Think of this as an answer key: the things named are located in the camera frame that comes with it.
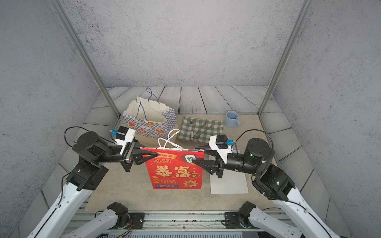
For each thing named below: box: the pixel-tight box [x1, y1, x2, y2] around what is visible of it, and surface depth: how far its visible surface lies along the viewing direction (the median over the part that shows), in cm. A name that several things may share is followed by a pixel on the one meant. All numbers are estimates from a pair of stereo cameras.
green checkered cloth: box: [177, 116, 224, 144], surface depth 113 cm
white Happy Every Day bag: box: [209, 169, 249, 194], surface depth 85 cm
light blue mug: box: [223, 110, 241, 128], surface depth 113 cm
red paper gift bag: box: [139, 147, 205, 190], surface depth 55 cm
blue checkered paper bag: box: [121, 87, 178, 139], surface depth 91 cm
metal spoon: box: [189, 117, 194, 140], surface depth 117 cm
